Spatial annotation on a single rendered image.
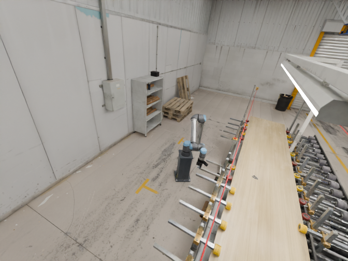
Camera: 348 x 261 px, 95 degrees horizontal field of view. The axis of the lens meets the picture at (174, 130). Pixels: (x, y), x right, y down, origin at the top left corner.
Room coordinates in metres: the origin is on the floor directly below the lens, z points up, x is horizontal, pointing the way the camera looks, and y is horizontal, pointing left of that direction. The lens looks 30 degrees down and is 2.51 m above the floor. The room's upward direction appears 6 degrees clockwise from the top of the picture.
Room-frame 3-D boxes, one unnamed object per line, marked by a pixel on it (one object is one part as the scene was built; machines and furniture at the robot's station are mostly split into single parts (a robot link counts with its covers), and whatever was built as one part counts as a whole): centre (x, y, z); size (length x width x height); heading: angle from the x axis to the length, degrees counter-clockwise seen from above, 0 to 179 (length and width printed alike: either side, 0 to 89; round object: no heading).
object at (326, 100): (1.60, -1.07, 2.34); 2.40 x 0.12 x 0.08; 155
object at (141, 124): (4.34, 0.82, 0.78); 0.90 x 0.45 x 1.55; 157
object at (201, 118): (2.47, -0.46, 1.08); 0.17 x 0.15 x 0.75; 90
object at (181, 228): (0.82, -0.26, 0.95); 0.50 x 0.04 x 0.04; 65
